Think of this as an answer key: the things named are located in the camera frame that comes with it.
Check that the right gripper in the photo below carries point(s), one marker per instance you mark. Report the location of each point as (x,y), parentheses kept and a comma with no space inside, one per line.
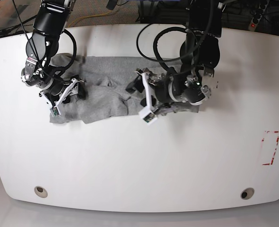
(45,76)

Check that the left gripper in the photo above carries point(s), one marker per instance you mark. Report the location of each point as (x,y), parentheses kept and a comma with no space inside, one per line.
(184,89)

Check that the grey T-shirt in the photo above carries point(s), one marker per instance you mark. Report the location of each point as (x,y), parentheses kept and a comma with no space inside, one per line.
(106,79)

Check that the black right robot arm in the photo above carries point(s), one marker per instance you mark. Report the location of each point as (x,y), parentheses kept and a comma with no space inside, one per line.
(49,24)

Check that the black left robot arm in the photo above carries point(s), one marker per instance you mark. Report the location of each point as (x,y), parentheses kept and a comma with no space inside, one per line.
(200,48)

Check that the black stand legs on floor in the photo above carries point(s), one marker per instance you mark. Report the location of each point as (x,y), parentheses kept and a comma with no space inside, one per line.
(10,31)

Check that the left table grommet hole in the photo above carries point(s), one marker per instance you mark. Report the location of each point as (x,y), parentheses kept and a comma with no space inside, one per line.
(40,192)

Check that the table grommet hole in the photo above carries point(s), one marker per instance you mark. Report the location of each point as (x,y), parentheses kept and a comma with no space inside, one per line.
(40,192)
(247,193)

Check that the red tape rectangle marking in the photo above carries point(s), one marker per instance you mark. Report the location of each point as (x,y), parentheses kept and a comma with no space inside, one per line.
(269,146)

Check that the black power strip red light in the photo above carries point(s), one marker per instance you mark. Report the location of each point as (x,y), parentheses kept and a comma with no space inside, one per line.
(258,14)

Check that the right table grommet hole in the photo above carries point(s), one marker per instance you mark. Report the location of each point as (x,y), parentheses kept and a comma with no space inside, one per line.
(247,193)

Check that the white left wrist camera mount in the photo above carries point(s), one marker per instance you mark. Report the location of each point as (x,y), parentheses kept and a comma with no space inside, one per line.
(154,107)

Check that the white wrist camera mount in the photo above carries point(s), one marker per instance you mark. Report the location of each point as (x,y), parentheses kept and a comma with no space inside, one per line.
(63,97)
(154,107)

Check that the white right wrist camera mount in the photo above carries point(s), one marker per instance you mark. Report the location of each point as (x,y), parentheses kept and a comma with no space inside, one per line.
(63,97)

